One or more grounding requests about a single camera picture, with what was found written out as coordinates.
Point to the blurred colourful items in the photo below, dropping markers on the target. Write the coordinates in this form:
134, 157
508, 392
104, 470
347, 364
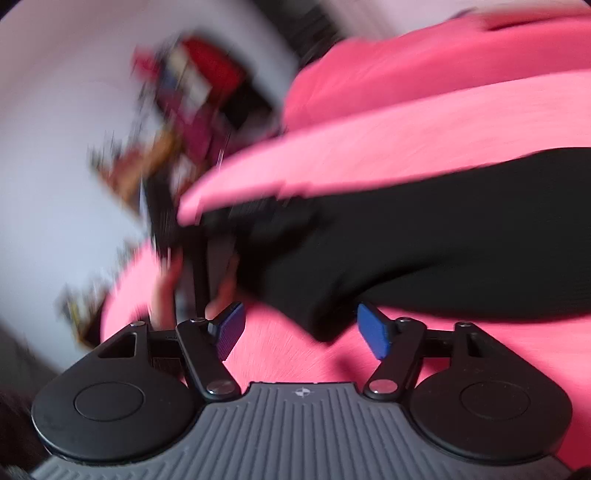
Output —
85, 309

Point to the black knit pants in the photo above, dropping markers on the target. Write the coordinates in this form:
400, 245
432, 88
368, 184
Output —
415, 249

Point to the dark cabinet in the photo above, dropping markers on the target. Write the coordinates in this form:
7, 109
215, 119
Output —
332, 27

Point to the pink fleece blanket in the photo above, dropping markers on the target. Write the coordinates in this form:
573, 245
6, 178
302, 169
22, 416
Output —
369, 147

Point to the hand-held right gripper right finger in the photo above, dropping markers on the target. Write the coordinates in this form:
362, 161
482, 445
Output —
376, 332

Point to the red fleece blanket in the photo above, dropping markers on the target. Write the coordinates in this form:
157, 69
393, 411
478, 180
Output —
415, 60

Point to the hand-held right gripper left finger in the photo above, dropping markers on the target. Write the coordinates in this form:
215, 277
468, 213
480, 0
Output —
229, 332

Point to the person's left hand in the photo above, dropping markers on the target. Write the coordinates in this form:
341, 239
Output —
164, 295

